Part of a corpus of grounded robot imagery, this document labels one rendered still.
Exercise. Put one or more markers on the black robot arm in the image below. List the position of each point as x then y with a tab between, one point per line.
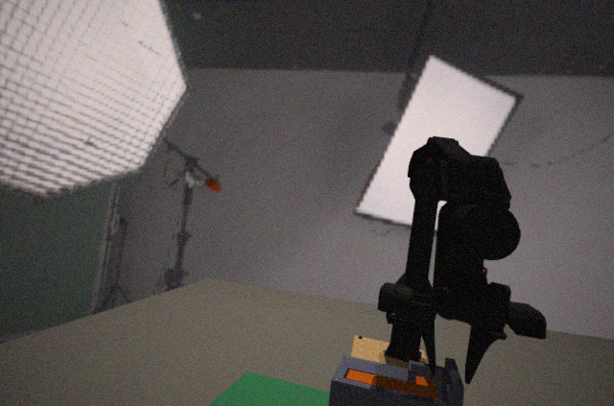
474	220

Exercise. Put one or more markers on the orange l-shaped part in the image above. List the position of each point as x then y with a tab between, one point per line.
423	386

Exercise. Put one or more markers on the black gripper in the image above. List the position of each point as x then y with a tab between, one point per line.
522	318

